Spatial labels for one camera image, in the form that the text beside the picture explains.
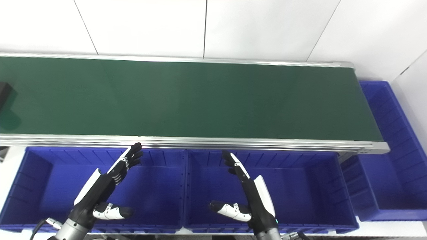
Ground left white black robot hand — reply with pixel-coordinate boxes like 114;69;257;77
68;143;144;229

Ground black cylinder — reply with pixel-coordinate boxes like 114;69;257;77
0;82;13;110

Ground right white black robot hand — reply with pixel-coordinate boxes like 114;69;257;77
209;151;279;231

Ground green conveyor belt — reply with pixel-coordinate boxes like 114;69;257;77
0;56;384;142
0;52;391;154

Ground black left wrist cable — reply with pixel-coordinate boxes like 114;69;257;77
29;217;62;240

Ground blue plastic bin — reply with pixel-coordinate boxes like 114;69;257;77
183;149;360;234
340;81;427;222
0;147;186;234

